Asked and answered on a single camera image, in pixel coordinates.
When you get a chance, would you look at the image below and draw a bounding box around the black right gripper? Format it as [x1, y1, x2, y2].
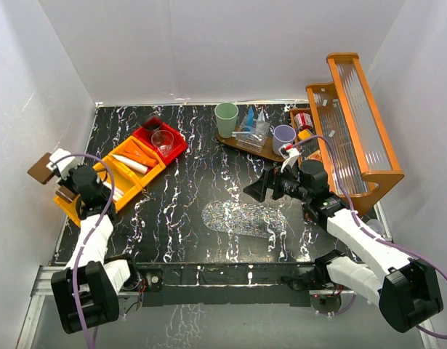
[243, 160, 311, 203]

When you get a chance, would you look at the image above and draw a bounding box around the light blue toothbrush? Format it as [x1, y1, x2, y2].
[232, 127, 253, 137]

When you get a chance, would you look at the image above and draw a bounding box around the purple plastic cup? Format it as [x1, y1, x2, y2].
[273, 125, 296, 156]

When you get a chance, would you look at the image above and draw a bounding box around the blue toothpaste tube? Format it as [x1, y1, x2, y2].
[244, 106, 254, 133]

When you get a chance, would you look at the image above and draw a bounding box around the silver toothpaste tube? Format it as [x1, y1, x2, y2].
[257, 109, 266, 127]

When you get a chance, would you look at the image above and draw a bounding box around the green plastic cup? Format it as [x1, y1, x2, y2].
[214, 103, 238, 138]

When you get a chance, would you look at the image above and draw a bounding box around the wood acrylic toothbrush stand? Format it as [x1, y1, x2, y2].
[55, 185, 78, 204]

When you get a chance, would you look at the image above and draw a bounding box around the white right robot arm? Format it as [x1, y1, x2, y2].
[243, 145, 443, 333]

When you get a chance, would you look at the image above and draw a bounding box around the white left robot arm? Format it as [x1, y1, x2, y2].
[47, 148, 141, 334]

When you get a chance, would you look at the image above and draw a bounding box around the brown oval wooden tray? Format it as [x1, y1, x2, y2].
[215, 132, 283, 162]

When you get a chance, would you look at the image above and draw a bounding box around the orange toothpaste tube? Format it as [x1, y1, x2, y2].
[126, 143, 156, 167]

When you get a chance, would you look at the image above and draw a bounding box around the glittery oval mat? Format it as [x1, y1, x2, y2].
[201, 201, 287, 239]

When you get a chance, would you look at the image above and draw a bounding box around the brown square coaster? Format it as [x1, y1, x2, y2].
[27, 153, 55, 185]

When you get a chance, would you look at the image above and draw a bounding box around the orange plastic organizer bin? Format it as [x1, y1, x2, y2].
[53, 136, 166, 228]

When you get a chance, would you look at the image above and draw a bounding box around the yellow grey sponge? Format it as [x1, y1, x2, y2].
[298, 129, 314, 142]

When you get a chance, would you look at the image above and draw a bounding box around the red white small box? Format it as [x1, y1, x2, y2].
[294, 112, 314, 130]

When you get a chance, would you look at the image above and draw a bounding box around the red plastic bin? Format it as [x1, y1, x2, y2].
[132, 114, 188, 165]

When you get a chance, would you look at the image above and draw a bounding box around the black cup in bin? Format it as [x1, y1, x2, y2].
[142, 116, 163, 134]

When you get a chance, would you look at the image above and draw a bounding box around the clear drinking glass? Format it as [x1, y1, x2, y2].
[151, 130, 174, 157]

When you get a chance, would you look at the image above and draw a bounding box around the orange wooden tiered shelf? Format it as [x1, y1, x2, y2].
[305, 52, 404, 217]

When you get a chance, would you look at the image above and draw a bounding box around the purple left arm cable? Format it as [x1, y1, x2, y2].
[50, 153, 117, 349]

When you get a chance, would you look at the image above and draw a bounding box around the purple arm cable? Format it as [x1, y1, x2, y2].
[290, 135, 447, 339]
[50, 153, 117, 349]

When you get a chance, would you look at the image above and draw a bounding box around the black front mounting rail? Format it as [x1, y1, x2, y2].
[118, 262, 350, 307]

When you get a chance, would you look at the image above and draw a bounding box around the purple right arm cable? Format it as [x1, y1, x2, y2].
[290, 135, 447, 339]

